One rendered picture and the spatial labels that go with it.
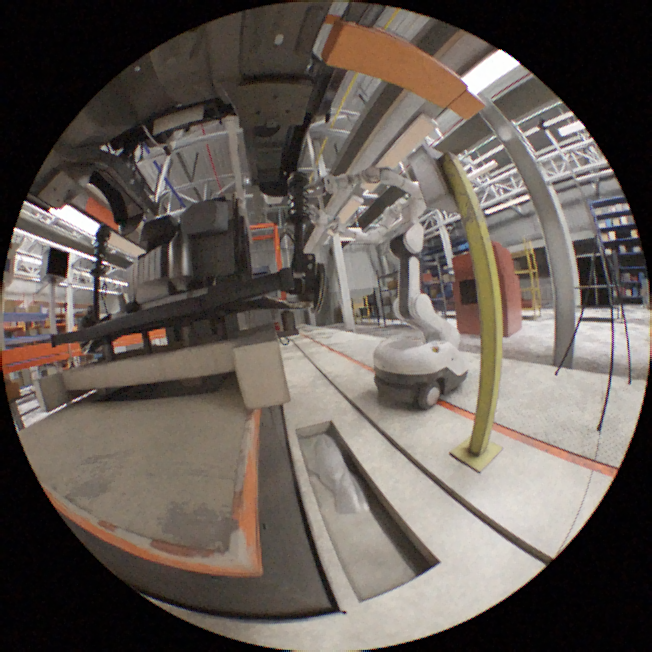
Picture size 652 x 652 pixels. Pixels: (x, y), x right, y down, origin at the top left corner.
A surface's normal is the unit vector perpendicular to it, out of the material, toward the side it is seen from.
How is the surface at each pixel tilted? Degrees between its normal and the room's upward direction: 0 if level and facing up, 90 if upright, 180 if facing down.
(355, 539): 0
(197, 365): 90
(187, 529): 0
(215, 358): 90
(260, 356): 90
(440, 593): 0
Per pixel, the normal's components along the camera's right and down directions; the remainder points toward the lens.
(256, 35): -0.26, 0.96
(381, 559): -0.15, -0.98
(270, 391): 0.27, 0.04
